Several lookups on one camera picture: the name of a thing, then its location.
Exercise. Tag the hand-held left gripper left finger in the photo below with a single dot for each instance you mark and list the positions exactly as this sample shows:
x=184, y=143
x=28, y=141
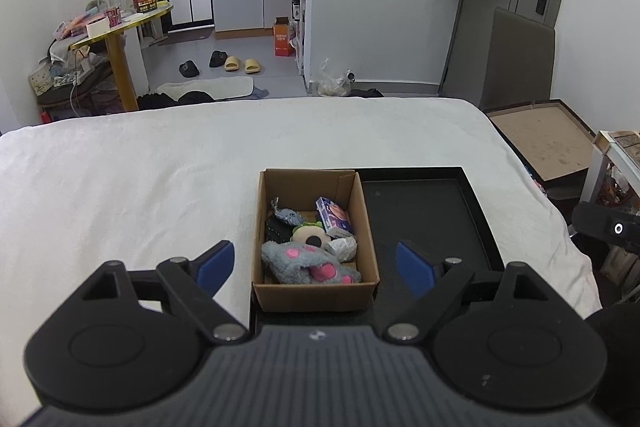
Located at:
x=217, y=264

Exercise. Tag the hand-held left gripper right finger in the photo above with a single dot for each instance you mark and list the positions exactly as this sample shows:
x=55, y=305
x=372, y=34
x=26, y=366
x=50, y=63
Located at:
x=415, y=267

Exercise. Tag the black tray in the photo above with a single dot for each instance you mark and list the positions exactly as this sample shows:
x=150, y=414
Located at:
x=420, y=217

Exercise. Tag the grey cat paw plush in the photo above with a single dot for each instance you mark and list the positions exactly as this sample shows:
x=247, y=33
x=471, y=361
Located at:
x=290, y=262

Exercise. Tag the white wrapper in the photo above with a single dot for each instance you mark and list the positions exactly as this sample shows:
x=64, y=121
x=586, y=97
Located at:
x=344, y=248

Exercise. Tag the blue-grey fuzzy plush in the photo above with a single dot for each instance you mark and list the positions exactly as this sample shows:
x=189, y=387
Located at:
x=289, y=217

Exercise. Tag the purple packet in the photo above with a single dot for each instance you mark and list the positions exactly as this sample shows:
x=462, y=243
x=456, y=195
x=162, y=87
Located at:
x=335, y=217

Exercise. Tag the brown cardboard box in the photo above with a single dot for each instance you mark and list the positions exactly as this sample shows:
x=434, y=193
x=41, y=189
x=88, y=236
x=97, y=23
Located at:
x=310, y=297

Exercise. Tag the green round plush toy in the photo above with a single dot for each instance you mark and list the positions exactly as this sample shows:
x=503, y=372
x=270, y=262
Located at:
x=314, y=239

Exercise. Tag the white side table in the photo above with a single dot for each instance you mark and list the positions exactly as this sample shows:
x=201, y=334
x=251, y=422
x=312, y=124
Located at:
x=615, y=167

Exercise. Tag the brown framed board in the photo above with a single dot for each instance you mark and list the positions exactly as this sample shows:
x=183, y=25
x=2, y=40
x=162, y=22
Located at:
x=545, y=137

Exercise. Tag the black clothes pile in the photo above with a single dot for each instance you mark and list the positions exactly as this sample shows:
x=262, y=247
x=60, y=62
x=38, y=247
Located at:
x=172, y=99

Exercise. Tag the blue-grey floor cloth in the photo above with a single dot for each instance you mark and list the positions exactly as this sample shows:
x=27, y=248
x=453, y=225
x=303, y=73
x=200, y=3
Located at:
x=260, y=92

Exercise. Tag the white floor mat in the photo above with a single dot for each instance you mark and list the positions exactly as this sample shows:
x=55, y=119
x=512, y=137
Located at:
x=215, y=86

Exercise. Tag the grey upholstered panel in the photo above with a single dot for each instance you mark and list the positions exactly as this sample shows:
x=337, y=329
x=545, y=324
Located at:
x=522, y=57

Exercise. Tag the black slipper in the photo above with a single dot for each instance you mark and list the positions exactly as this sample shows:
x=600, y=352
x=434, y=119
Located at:
x=218, y=59
x=189, y=69

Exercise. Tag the beige slipper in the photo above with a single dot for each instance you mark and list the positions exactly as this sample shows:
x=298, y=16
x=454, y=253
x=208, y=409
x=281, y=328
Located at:
x=252, y=66
x=233, y=63

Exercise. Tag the clear plastic bag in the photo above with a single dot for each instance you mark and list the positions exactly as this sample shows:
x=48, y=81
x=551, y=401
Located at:
x=334, y=82

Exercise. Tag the round yellow table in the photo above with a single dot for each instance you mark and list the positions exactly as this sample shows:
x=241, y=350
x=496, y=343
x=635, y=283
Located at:
x=125, y=57

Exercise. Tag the orange carton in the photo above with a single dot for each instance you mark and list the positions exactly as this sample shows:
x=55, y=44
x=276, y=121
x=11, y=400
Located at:
x=283, y=38

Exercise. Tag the cluttered chair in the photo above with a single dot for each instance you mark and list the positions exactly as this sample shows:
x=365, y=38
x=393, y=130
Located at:
x=65, y=77

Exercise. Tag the white shelf rack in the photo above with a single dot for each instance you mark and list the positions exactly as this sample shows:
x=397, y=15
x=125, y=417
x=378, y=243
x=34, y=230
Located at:
x=301, y=32

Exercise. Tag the flat white box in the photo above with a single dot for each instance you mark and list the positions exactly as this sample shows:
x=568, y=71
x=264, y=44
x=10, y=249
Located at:
x=96, y=28

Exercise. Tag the small pink box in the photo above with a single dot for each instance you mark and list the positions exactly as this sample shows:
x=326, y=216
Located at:
x=112, y=18

